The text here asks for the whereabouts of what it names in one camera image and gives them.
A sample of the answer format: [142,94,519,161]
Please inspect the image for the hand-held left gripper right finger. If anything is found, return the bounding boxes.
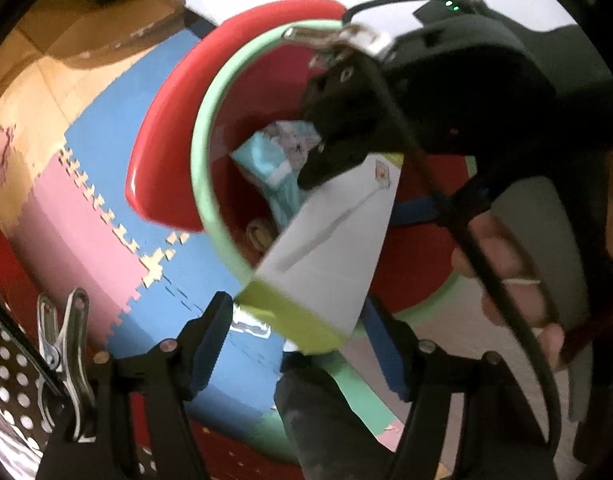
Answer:
[363,295,560,480]

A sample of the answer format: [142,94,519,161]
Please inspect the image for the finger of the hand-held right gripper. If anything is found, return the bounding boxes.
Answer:
[296,52,407,192]
[389,187,490,228]

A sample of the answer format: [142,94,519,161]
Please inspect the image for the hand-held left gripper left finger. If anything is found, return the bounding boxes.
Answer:
[36,290,234,480]

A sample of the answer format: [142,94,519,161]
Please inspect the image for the white box green end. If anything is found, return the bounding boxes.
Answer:
[234,152,405,356]

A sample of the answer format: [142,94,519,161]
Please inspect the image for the teal snack bag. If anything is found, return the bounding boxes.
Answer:
[231,120,322,231]

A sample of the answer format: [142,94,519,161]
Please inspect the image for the red bin green rim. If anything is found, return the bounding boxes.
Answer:
[125,0,480,321]

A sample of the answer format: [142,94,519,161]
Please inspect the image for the small tan tube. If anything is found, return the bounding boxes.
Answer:
[245,219,277,253]

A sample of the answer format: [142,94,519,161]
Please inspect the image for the person's right hand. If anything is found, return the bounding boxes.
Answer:
[451,215,567,368]

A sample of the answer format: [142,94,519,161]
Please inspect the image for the metal spring clip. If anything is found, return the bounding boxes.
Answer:
[281,20,395,68]
[36,287,97,443]

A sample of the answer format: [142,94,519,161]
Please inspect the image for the person's leg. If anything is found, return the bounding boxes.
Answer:
[274,350,412,480]

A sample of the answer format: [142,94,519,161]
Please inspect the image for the brown polka dot cloth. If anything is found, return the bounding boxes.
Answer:
[0,265,157,480]

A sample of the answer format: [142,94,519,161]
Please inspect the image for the pink patterned bedsheet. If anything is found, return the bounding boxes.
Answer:
[0,400,42,480]

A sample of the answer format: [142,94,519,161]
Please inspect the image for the wooden cabinet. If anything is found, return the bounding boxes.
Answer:
[16,0,187,71]

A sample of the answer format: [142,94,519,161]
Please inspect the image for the black cable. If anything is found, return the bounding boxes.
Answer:
[343,0,562,480]
[0,291,62,391]

